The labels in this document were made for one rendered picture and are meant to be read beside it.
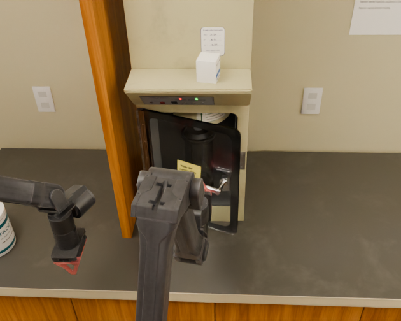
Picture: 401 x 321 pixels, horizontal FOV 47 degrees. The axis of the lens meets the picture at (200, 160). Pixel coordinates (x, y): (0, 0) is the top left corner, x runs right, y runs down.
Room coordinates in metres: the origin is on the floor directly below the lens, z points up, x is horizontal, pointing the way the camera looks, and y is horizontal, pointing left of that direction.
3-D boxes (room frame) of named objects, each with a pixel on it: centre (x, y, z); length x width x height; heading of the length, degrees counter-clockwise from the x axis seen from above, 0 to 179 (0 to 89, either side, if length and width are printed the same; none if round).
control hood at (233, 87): (1.07, 0.02, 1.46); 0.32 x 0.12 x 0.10; 86
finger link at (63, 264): (0.81, 0.35, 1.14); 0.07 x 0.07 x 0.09; 86
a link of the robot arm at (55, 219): (0.82, 0.34, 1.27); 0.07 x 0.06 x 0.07; 150
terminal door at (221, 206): (1.07, 0.03, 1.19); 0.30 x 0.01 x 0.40; 66
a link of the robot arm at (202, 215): (0.81, 0.02, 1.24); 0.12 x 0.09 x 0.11; 168
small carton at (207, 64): (1.07, -0.03, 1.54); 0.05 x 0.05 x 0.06; 75
